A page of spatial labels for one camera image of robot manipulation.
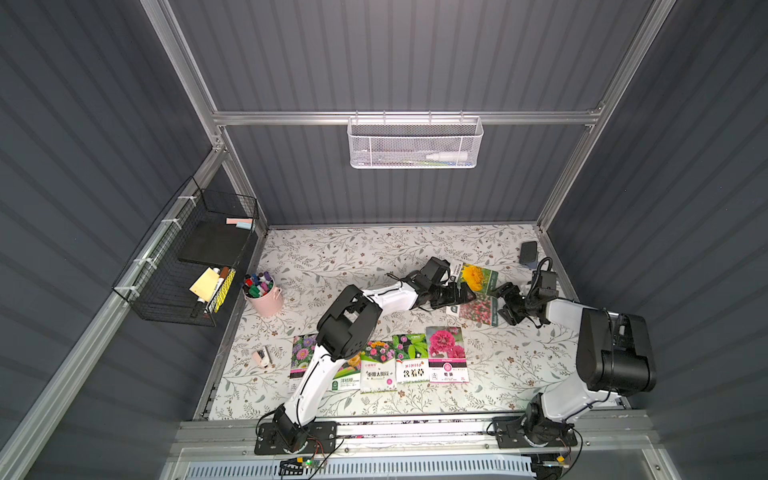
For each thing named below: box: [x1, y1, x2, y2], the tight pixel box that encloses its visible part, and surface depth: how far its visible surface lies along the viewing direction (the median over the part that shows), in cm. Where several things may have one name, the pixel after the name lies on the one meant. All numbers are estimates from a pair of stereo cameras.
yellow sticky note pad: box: [189, 267, 220, 302], surface depth 71 cm
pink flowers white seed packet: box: [445, 292, 498, 327], surface depth 96 cm
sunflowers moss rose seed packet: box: [360, 341, 397, 394], surface depth 86 cm
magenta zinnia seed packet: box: [426, 326, 469, 383], surface depth 88 cm
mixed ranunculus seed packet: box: [331, 353, 361, 391], surface depth 84 cm
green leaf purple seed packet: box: [392, 333, 430, 384], surface depth 88 cm
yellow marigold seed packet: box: [450, 259, 499, 295], surface depth 107 cm
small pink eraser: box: [252, 347, 269, 368], surface depth 87 cm
